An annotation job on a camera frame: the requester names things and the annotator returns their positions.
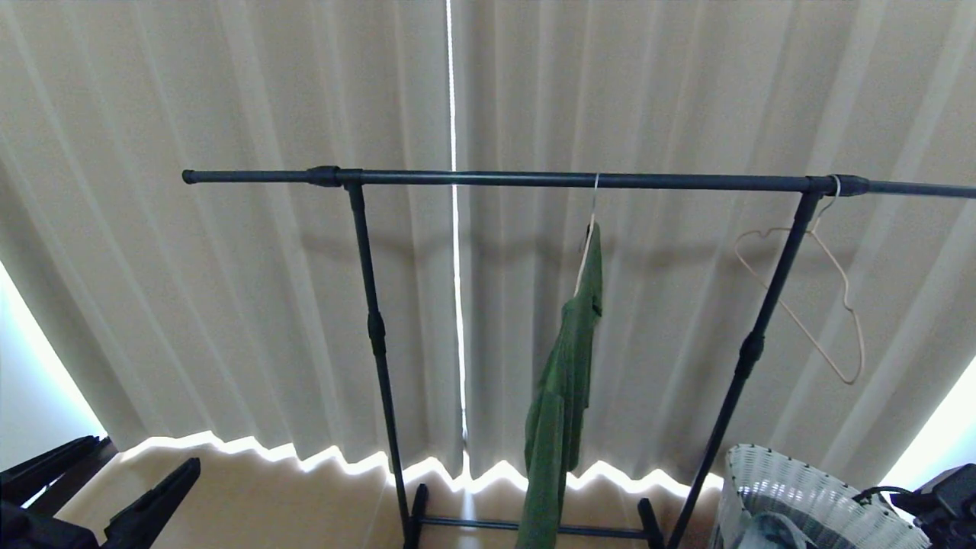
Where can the white laundry basket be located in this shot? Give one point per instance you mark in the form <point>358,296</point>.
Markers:
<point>808,496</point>

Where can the green long-sleeved shirt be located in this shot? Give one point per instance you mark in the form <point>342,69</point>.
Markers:
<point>564,381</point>

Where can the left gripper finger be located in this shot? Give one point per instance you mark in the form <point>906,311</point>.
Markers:
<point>46,465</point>
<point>152,503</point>

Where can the beige curtain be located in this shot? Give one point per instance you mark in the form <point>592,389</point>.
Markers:
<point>191,267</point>

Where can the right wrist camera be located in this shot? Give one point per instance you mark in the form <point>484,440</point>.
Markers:
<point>949,492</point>

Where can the pink clothes hanger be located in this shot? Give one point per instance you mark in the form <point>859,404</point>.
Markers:
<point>585,259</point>
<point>846,297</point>

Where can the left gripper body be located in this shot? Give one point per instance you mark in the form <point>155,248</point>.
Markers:
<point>38,530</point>

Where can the pale grey garment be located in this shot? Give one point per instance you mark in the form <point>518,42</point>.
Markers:
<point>770,534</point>

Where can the black clothes rack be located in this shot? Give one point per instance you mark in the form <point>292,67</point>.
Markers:
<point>534,180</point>

